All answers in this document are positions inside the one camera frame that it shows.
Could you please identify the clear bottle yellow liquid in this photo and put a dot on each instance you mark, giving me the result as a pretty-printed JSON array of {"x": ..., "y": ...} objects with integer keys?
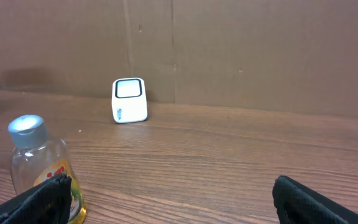
[{"x": 37, "y": 157}]

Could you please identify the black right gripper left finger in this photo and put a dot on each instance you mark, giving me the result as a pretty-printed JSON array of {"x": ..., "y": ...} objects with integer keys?
[{"x": 48, "y": 203}]

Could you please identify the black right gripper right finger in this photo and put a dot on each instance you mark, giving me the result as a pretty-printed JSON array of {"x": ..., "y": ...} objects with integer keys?
[{"x": 298, "y": 204}]

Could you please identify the white barcode scanner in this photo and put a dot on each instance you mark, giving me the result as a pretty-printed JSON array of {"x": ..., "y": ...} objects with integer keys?
[{"x": 129, "y": 101}]

